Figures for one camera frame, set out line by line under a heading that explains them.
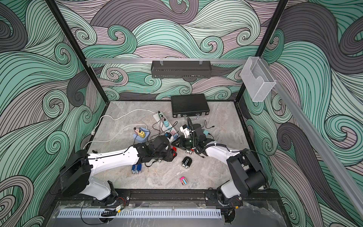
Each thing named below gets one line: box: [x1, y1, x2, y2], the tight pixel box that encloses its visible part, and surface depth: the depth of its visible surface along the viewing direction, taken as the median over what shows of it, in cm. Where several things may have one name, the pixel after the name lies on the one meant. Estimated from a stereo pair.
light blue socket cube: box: [133, 127, 151, 142], surface depth 97 cm
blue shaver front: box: [131, 163, 143, 175], surface depth 83 cm
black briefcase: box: [170, 93, 210, 121], surface depth 113 cm
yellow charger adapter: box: [138, 130, 146, 139], surface depth 94 cm
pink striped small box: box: [179, 176, 188, 186], surface depth 78 cm
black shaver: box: [181, 156, 193, 169], surface depth 85 cm
